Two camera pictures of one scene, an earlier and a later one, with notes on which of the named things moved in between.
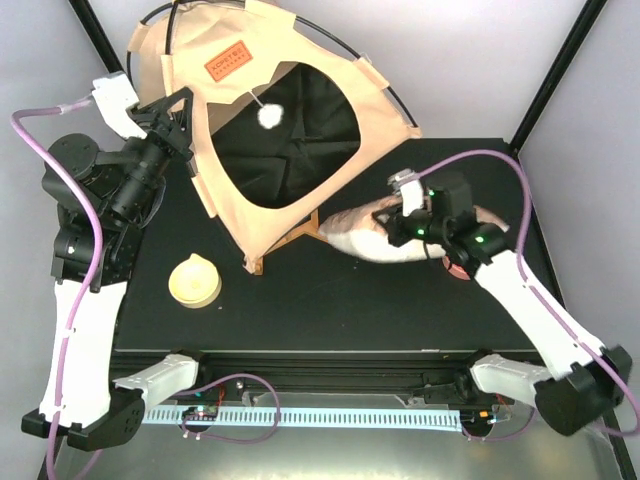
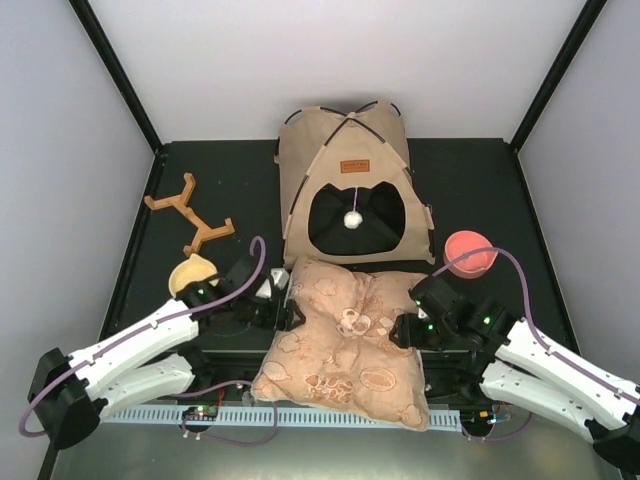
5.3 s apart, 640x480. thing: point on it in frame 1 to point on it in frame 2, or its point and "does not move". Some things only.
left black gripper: (173, 135) to (278, 321)
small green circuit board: (202, 413) does not move
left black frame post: (97, 35) does not move
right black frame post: (591, 13) does not move
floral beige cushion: (359, 235) to (343, 356)
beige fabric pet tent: (285, 117) to (346, 189)
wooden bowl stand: (311, 228) to (181, 204)
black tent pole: (357, 52) to (356, 121)
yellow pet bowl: (195, 282) does not move
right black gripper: (397, 236) to (408, 335)
